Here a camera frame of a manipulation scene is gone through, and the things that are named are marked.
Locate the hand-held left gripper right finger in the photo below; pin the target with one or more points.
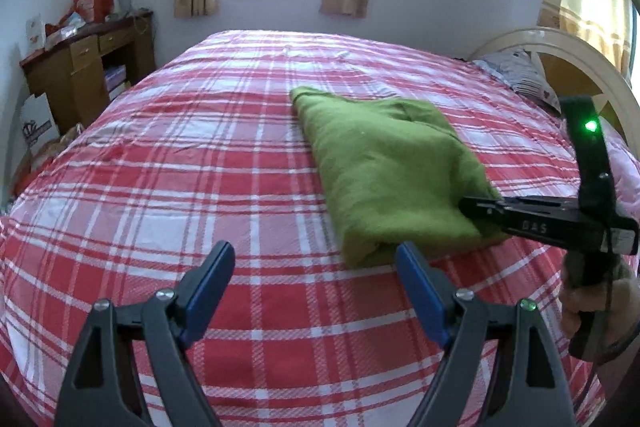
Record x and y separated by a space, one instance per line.
420 289

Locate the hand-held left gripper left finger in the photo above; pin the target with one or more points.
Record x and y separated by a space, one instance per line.
210 289

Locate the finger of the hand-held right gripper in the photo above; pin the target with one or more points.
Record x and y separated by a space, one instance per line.
482 208

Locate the green knit garment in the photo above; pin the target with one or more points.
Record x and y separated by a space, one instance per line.
390 157

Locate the person's right hand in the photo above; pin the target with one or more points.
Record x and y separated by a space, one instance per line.
627 307

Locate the pink quilt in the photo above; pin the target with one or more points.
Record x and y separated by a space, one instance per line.
622 167

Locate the cream curved headboard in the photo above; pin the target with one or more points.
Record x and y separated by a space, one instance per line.
575 57

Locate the bed with red plaid sheet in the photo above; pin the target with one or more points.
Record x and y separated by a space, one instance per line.
200 157

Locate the patterned pillow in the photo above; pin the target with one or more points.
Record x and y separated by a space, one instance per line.
520 74

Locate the red bag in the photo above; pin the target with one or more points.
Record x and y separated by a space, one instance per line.
22 177

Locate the stack of books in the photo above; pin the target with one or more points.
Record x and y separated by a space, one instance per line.
115 82

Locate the white paper bag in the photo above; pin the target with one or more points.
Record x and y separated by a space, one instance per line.
40 122

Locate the wooden desk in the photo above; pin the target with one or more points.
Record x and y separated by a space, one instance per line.
85 67

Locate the plastic wrapped packets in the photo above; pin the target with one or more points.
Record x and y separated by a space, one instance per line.
65 27

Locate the clear plastic bottle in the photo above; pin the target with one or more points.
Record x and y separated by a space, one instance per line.
123 2

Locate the red packaging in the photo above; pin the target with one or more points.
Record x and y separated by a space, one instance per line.
95 2

